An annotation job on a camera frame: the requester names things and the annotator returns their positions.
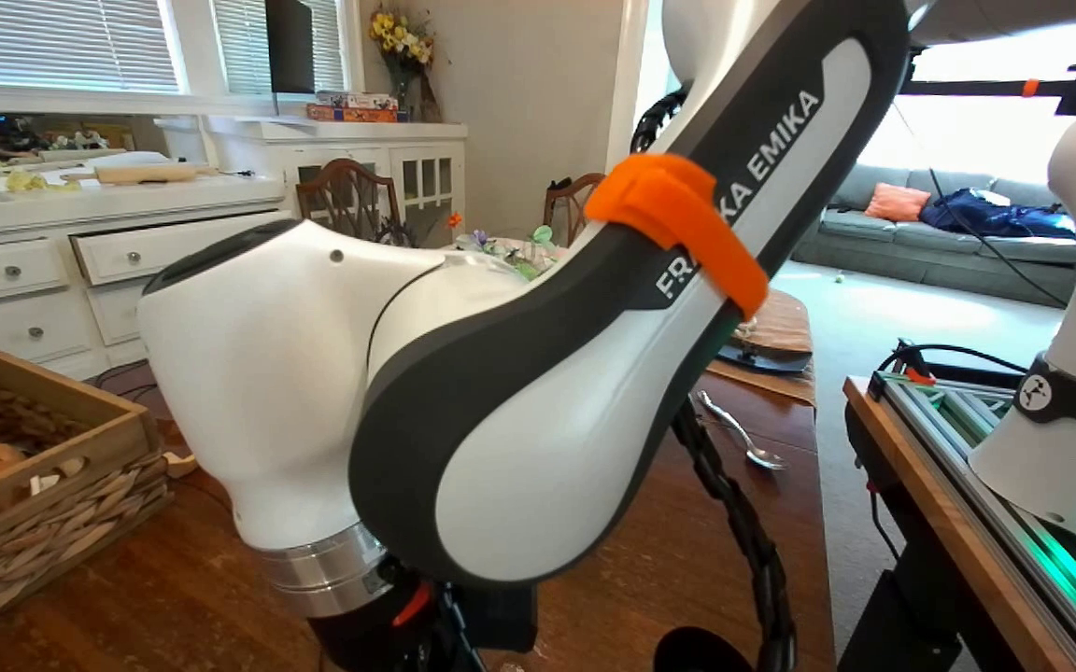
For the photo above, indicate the silver metal spoon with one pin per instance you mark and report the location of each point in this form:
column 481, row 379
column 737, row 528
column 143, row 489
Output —
column 748, row 445

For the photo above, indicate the black camera mount rod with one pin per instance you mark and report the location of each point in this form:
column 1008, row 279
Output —
column 1001, row 87

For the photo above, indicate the yellow flowers in vase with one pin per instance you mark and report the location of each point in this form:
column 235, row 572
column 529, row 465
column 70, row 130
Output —
column 405, row 52

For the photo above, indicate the orange pillow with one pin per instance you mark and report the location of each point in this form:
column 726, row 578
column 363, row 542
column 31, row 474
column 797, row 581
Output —
column 899, row 202

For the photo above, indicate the robot base stand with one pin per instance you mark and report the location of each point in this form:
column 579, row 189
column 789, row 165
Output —
column 935, row 500

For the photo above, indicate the blue cloth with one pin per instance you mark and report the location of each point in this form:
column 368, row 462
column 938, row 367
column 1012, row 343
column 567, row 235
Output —
column 992, row 215

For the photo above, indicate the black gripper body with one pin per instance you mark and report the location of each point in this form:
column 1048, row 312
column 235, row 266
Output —
column 465, row 637

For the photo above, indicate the woven wicker basket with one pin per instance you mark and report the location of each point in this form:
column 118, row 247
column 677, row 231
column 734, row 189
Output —
column 39, row 500

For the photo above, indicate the white window blinds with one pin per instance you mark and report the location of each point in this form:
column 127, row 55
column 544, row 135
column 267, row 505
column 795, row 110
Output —
column 53, row 42

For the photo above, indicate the grey sofa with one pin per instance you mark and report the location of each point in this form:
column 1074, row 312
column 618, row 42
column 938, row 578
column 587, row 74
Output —
column 935, row 255

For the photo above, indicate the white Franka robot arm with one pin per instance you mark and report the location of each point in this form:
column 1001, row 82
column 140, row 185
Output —
column 262, row 375

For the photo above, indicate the white glass door cabinet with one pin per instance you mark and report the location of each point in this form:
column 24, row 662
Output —
column 354, row 153

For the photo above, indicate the white drawer dresser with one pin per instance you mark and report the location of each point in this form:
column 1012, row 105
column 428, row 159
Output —
column 53, row 266

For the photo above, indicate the dark wooden chair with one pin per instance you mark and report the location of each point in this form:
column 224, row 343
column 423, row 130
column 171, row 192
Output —
column 347, row 199
column 567, row 207

